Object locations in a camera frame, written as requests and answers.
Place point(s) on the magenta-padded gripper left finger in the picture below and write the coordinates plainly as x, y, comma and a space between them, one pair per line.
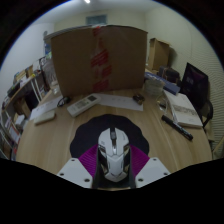
75, 171

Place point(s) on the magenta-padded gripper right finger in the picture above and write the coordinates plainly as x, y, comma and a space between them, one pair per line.
151, 170

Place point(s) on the white and grey computer mouse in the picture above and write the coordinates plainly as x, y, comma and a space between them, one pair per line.
114, 155

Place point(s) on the black mouse pad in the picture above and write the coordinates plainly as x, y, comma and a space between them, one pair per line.
86, 133

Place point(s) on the black marker pen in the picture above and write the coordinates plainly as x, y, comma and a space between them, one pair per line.
176, 127

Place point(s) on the slim white remote control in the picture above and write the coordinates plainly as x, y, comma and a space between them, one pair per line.
44, 117

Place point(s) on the white remote with display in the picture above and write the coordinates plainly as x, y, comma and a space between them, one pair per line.
83, 105

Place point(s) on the white notebook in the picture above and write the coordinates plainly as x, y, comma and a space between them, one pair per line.
185, 110

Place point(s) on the white shelf unit with books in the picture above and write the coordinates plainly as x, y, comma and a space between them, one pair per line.
10, 133

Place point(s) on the clear plastic jar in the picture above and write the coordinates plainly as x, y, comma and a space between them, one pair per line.
55, 88

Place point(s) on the blue flat box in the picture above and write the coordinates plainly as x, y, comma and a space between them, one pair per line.
171, 87

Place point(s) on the black bag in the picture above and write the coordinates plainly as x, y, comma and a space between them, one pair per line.
195, 85

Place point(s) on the cluttered wooden side desk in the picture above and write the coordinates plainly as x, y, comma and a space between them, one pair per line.
23, 83

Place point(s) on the large brown cardboard box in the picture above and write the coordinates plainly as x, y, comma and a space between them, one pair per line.
76, 60

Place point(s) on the open brown cardboard box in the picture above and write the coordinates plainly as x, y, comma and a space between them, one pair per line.
158, 53

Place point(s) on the grey door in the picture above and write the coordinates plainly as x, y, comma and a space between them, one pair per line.
96, 20

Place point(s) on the ceiling light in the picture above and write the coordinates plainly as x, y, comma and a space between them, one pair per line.
87, 1

